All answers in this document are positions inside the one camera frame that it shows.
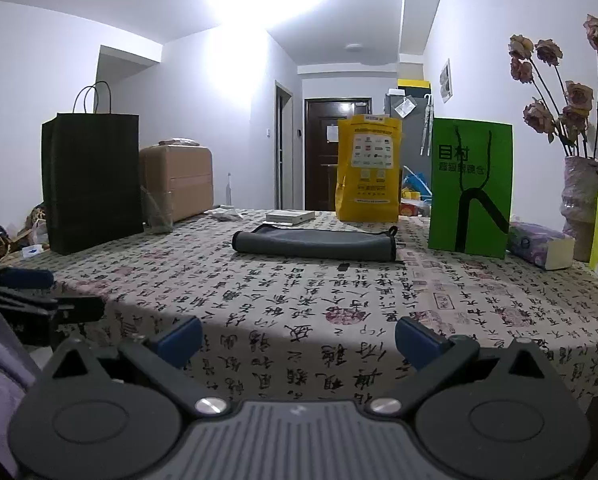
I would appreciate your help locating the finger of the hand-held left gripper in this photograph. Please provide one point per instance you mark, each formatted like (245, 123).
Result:
(74, 308)
(26, 277)

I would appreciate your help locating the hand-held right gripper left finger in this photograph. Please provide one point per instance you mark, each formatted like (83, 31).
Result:
(178, 342)

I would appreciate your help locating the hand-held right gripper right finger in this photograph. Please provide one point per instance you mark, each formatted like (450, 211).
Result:
(420, 342)

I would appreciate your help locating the floor clutter pile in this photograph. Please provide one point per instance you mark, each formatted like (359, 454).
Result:
(14, 237)

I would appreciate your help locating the purple grey clothing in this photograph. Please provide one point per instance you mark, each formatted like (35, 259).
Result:
(1, 385)

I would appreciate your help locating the calligraphy printed tablecloth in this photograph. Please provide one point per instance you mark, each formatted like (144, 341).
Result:
(329, 290)

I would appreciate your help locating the black paper bag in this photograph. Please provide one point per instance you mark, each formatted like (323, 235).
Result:
(93, 180)

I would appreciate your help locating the clear glass cup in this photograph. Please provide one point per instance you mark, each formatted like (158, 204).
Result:
(157, 212)

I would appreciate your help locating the white crumpled paper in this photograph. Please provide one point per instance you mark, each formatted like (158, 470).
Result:
(225, 212)

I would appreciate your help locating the blue plastic bag clutter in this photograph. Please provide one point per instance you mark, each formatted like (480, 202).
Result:
(415, 190)

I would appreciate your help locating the purple tissue pack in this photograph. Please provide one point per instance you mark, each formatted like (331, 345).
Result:
(539, 245)

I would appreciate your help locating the white toothbrush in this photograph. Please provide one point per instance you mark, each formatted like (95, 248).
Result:
(228, 189)

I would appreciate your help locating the brown cardboard box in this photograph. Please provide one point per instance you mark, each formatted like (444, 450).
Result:
(181, 180)

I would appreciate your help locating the green paper bag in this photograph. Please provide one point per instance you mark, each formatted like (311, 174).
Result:
(471, 185)

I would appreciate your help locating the flat white box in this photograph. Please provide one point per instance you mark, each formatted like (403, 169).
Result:
(290, 216)

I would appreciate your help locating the yellow printed bag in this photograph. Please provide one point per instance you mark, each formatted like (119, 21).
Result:
(369, 170)

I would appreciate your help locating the dark brown door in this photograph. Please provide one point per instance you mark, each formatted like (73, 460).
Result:
(321, 160)

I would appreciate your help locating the grey refrigerator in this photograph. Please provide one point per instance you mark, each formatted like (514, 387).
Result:
(409, 130)

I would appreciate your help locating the white folded umbrella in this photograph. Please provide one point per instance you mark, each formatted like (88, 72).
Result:
(427, 125)

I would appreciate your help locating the wrapped flower vase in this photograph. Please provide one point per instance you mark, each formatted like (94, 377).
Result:
(584, 195)

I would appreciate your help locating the yellow box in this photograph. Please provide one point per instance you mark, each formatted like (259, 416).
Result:
(413, 83)

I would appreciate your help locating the dried rose bouquet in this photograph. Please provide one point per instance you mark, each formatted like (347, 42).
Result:
(574, 102)

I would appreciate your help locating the round ceiling lamp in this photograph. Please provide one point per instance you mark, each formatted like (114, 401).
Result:
(355, 47)

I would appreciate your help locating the white wall poster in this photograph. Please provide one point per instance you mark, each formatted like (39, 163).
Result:
(445, 80)

